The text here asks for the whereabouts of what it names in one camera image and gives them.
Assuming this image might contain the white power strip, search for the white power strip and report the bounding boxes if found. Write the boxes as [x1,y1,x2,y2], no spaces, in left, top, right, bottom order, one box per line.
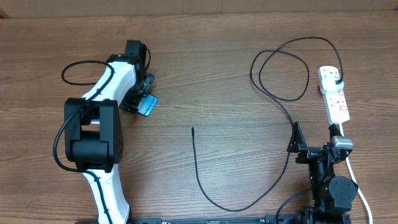
[318,66,350,124]

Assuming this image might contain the Galaxy smartphone blue screen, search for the Galaxy smartphone blue screen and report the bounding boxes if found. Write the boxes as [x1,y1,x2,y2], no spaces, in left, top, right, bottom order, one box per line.
[137,95,158,117]

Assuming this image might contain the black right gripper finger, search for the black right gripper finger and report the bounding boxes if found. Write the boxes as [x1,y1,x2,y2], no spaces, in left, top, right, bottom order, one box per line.
[328,124,341,137]
[287,121,307,152]

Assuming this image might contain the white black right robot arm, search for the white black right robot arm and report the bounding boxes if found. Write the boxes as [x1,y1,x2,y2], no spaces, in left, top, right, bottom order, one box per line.
[287,122,358,224]

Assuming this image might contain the black charger cable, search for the black charger cable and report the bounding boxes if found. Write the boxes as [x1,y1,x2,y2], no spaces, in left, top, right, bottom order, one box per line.
[191,36,345,213]

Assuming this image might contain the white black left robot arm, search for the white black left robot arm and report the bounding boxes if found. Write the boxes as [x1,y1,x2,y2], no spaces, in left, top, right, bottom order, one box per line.
[53,40,158,223]

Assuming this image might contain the white power strip cord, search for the white power strip cord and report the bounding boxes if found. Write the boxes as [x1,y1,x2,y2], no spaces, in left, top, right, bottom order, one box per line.
[338,123,373,224]

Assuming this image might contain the white charger plug adapter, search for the white charger plug adapter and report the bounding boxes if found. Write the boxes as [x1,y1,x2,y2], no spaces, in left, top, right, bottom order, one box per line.
[320,77,345,94]

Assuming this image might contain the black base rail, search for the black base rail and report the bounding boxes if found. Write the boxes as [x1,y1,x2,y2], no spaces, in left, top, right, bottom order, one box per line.
[74,213,301,224]

